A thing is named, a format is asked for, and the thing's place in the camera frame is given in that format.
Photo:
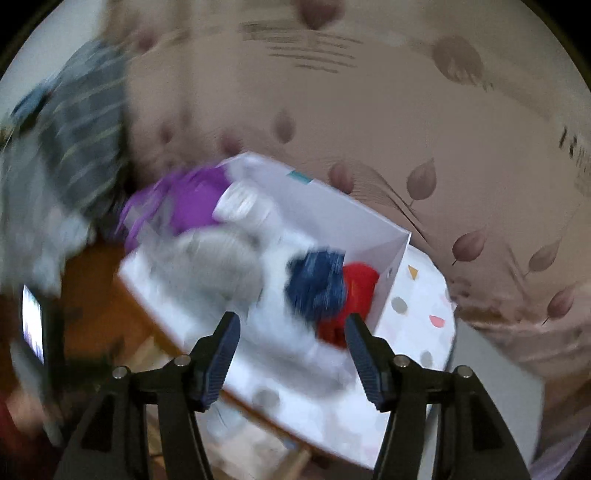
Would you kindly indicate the grey garment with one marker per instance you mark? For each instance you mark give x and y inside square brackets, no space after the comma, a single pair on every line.
[217,263]

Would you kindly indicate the white underwear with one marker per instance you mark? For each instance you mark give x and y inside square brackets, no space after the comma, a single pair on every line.
[286,337]

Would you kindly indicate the navy blue garment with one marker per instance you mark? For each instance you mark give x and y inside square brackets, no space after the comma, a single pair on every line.
[316,281]

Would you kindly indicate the grey plaid cloth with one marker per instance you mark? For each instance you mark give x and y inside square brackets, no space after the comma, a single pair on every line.
[78,129]

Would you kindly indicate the red garment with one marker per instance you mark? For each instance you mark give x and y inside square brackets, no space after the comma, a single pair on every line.
[358,286]

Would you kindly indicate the white shoe box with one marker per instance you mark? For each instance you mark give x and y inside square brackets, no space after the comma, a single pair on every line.
[341,217]

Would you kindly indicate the brown wooden nightstand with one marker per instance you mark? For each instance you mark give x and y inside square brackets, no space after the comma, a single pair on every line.
[97,286]

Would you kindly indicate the white dotted paper cover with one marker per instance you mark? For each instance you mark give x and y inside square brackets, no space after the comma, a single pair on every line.
[418,318]

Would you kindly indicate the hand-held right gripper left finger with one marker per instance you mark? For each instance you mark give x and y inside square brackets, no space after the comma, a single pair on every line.
[221,360]

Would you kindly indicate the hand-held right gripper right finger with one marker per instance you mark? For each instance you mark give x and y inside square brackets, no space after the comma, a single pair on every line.
[365,364]

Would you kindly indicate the purple garment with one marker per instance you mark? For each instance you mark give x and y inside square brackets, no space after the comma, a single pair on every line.
[194,203]

